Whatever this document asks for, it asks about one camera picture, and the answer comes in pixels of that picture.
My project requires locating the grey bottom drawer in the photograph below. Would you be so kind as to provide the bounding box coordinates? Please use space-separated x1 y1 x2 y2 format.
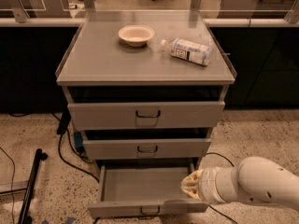
88 159 207 218

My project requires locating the grey drawer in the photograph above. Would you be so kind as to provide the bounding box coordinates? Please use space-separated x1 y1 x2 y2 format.
68 102 225 130
83 138 211 160
88 159 207 218

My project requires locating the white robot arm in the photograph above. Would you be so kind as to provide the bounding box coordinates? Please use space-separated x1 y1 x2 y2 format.
181 157 299 211

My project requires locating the grey middle drawer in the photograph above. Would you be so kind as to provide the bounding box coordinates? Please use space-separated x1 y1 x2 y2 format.
83 138 211 160

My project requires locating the grey drawer cabinet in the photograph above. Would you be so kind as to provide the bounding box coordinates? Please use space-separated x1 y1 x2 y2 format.
55 10 237 170

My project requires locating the grey top drawer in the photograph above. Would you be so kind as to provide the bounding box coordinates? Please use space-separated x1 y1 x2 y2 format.
68 102 225 130

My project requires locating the blue power box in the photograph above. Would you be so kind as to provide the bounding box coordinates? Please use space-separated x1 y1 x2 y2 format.
73 132 84 153

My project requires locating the clear plastic water bottle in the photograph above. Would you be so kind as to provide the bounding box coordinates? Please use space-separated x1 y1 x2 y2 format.
161 38 212 66

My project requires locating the black metal stand bar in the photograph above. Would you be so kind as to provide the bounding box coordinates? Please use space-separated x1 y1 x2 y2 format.
18 148 48 224

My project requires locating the white paper bowl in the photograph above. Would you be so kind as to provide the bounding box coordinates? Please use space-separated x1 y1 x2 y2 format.
118 25 155 47

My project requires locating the black floor cable right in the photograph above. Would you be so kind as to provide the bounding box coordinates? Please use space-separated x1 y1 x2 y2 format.
205 152 239 224

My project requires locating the black floor cable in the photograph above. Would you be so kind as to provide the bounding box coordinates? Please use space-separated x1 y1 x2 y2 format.
50 112 100 183
205 152 239 224

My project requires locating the black floor cable left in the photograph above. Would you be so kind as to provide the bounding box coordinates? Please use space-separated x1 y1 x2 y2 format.
50 112 100 183

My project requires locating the white ledge rail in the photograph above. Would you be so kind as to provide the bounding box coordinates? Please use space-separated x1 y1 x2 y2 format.
0 18 299 28

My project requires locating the thin black cable far left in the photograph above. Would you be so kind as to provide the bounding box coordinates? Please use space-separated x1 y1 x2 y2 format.
0 147 17 224

